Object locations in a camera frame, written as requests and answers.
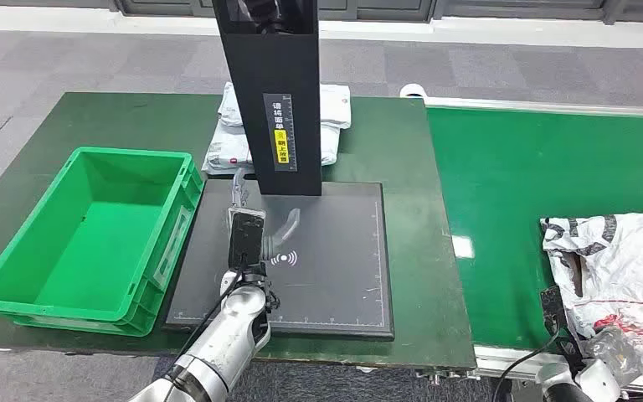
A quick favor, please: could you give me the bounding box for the black inbound scanner machine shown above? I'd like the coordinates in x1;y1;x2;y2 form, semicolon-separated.
162;0;396;341

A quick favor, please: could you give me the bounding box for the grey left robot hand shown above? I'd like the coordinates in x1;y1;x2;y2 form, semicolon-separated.
229;167;302;262

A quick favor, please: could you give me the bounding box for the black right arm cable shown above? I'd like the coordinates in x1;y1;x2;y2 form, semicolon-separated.
490;327;561;402

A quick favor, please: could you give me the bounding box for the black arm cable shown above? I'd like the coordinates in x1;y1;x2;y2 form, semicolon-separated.
490;327;561;402
163;255;248;402

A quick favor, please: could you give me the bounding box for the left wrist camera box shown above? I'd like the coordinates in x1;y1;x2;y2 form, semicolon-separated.
227;206;268;269

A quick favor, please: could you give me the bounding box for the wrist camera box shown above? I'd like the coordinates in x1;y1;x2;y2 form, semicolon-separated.
539;285;584;363
227;206;268;269

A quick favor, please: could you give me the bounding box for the ruler sticker with yellow patch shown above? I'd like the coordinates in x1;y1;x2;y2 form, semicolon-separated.
262;92;299;173

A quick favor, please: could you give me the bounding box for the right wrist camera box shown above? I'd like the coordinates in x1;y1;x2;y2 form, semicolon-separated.
539;285;584;363

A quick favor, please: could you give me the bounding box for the green plastic crate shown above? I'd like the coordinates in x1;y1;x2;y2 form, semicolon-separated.
0;146;205;338

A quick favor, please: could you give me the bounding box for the white label on crate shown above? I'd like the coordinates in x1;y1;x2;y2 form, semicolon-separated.
153;206;193;290

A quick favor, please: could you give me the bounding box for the grey-white poly mailer parcel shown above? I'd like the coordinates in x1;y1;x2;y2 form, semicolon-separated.
540;213;643;379

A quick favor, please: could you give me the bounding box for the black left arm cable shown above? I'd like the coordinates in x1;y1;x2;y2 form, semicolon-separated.
163;255;248;402

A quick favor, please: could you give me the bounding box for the grey mailer bag red mark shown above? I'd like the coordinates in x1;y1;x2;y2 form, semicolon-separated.
202;119;342;176

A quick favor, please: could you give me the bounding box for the grey framed glass partition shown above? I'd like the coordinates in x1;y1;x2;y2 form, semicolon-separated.
0;0;643;24

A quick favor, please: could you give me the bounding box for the green conveyor belt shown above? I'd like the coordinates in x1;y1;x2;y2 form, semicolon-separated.
425;106;643;351

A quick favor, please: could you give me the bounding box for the folded grey mailer bag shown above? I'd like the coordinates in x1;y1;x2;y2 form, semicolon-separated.
219;81;352;130

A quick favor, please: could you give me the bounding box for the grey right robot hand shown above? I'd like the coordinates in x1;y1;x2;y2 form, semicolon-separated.
583;326;643;387

